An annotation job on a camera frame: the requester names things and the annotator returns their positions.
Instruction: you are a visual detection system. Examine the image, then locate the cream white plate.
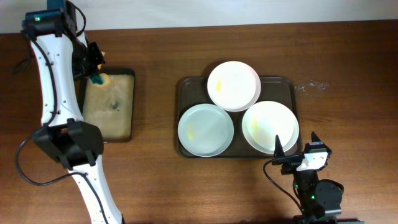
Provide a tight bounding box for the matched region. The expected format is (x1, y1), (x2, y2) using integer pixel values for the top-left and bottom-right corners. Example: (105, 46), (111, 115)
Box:
(241, 101), (300, 154)

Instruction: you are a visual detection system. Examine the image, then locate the pale green plate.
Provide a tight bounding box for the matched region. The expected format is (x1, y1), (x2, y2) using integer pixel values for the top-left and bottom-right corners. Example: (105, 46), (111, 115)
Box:
(177, 103), (234, 157)

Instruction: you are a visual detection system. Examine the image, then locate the green yellow sponge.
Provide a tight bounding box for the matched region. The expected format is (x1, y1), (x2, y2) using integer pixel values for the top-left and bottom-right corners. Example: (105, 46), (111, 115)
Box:
(90, 73), (110, 88)

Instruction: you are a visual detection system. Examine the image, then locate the black soapy water tray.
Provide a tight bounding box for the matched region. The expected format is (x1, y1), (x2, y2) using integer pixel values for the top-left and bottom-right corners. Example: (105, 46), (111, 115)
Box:
(78, 68), (136, 142)

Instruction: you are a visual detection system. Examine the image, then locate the pink white plate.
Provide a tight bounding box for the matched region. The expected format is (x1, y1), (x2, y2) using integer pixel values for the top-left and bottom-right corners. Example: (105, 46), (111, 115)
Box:
(206, 61), (261, 112)

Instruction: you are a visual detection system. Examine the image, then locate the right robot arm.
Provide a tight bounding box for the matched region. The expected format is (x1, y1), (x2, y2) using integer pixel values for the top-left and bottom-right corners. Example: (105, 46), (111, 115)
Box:
(271, 133), (344, 223)

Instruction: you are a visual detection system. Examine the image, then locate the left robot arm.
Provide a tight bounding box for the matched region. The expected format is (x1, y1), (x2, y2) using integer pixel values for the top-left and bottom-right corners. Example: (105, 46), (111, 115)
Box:
(21, 0), (124, 223)

